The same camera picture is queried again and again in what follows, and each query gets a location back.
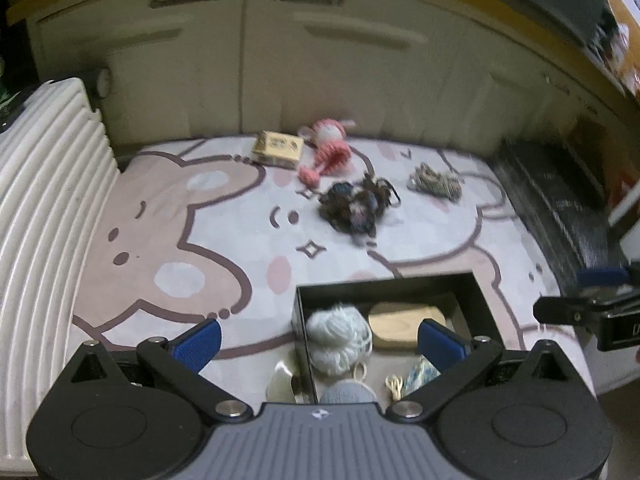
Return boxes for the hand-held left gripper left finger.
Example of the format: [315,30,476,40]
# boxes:
[65,318,253,422]

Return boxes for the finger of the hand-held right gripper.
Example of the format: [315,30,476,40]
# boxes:
[533,287,640,327]
[575,266,632,287]

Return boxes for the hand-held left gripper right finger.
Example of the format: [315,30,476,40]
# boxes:
[385,318,576,423]

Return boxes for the blue floral fabric pouch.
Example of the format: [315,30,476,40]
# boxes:
[401,356,442,395]

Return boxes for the oval wooden case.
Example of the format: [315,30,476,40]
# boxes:
[368,302,449,354]

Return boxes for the black box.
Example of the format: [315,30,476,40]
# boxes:
[292,270,504,406]

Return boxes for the grey crochet toy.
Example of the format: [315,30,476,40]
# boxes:
[319,378,379,405]

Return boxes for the white yarn ball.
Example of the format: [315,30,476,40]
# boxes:
[305,302,374,377]

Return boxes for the braided rope cord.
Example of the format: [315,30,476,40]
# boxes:
[407,162,464,203]

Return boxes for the dark scrunchie bundle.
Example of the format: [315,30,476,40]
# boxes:
[318,174,402,237]

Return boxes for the small yellow printed box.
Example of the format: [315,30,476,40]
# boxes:
[251,130,305,167]

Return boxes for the pink crochet doll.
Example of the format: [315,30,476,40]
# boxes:
[298,118,358,187]

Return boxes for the bear printed blanket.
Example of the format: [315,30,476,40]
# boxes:
[70,134,597,413]

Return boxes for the brown cardboard box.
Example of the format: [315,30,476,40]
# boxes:
[565,114,617,211]

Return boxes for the white cabinet door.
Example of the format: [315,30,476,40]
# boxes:
[26,0,247,142]
[470,25,571,161]
[240,0,478,143]

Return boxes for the white ribbed suitcase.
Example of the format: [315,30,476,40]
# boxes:
[0,67,122,477]

